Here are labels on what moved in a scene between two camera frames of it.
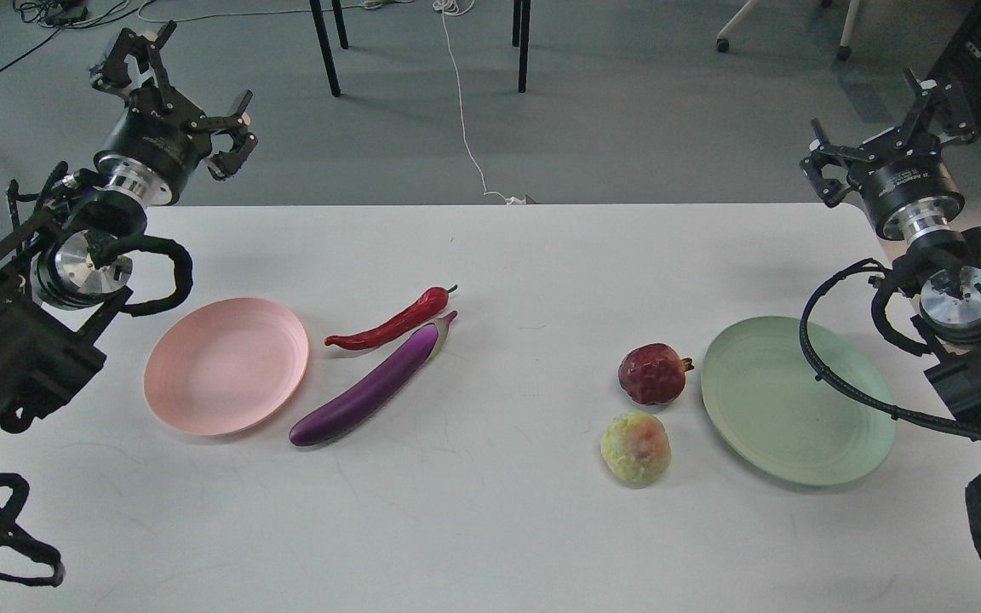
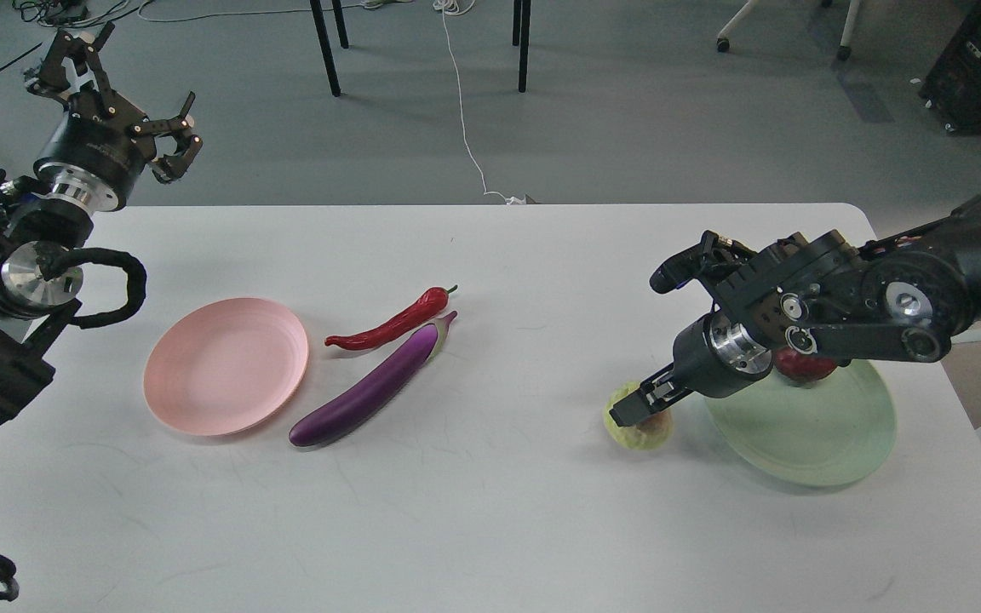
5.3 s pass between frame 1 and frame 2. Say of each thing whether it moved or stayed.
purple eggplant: stayed
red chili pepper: stayed
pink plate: stayed
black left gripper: moved
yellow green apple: moved
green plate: stayed
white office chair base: stayed
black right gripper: moved
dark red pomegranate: moved
